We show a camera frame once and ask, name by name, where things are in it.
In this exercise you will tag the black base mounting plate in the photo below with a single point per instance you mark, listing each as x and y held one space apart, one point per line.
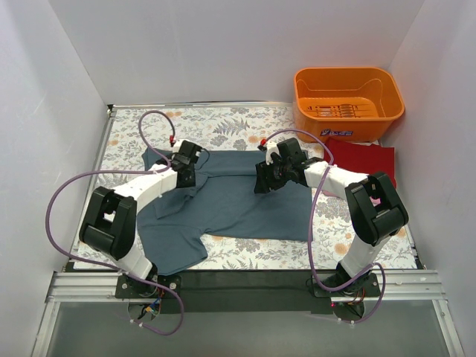
262 291

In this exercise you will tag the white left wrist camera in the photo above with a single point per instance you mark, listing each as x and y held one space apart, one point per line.
186 148

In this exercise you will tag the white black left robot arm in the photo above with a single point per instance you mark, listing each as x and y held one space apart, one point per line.
109 224

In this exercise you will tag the blue-grey t-shirt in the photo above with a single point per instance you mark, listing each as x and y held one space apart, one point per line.
222 204

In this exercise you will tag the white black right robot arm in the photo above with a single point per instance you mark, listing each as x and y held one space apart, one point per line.
376 211

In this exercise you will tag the orange plastic basket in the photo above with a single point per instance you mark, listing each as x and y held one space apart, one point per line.
355 104

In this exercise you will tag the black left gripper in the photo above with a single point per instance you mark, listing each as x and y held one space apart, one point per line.
187 177

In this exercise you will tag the aluminium frame rail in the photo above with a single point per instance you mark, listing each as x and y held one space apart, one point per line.
94 283

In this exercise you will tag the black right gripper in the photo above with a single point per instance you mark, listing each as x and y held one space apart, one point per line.
264 178

